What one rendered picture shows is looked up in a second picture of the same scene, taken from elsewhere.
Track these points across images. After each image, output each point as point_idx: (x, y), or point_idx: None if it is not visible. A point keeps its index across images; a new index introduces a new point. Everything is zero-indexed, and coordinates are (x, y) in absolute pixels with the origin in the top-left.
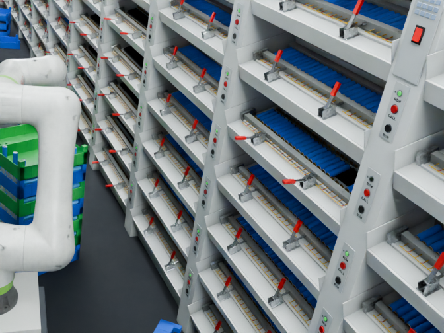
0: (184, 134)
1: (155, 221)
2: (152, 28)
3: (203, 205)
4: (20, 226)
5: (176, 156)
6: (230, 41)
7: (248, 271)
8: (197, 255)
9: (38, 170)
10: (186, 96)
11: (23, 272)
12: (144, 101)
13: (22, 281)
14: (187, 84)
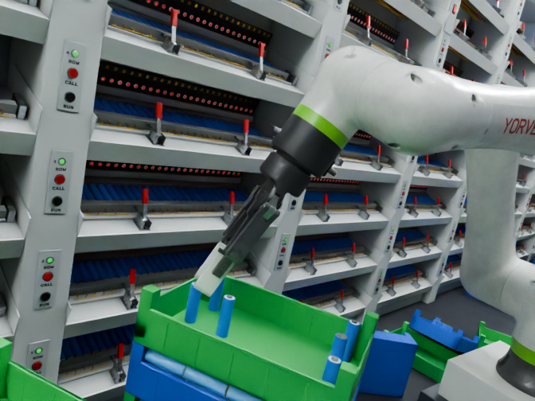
0: (225, 150)
1: (100, 356)
2: None
3: (294, 205)
4: (529, 264)
5: (165, 204)
6: (333, 6)
7: (341, 219)
8: (283, 266)
9: (514, 196)
10: (235, 91)
11: (466, 369)
12: (74, 143)
13: (477, 367)
14: (235, 72)
